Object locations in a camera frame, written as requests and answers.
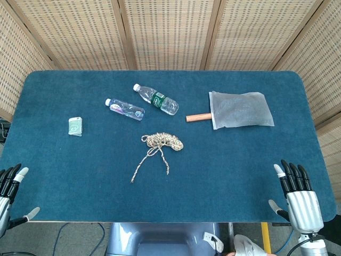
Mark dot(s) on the clear bottle with green label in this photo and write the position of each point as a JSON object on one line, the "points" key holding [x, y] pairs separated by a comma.
{"points": [[157, 100]]}

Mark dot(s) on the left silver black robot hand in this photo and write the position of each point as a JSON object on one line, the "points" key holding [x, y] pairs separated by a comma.
{"points": [[5, 208]]}

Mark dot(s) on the grey translucent plastic bag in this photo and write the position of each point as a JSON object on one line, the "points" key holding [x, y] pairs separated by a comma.
{"points": [[239, 110]]}

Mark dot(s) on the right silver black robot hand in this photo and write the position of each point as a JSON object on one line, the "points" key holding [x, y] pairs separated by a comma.
{"points": [[305, 210]]}

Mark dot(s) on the clear bottle with pink label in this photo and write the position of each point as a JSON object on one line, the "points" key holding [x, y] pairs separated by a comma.
{"points": [[125, 109]]}

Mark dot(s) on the wooden stick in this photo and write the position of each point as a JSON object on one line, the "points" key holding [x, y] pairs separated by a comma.
{"points": [[198, 117]]}

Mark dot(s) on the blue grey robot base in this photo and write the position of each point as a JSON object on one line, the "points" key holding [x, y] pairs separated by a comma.
{"points": [[160, 240]]}

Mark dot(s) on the blue table mat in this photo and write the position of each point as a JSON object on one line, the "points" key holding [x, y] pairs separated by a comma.
{"points": [[80, 173]]}

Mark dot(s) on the woven folding screen panel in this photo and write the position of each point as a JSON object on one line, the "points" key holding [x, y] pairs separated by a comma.
{"points": [[74, 34], [266, 34], [13, 61], [325, 66], [170, 34]]}

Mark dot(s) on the small green tissue packet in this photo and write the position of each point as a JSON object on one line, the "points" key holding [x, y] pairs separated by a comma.
{"points": [[75, 127]]}

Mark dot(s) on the black equipment box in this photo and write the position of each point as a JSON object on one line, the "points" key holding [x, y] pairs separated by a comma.
{"points": [[4, 129]]}

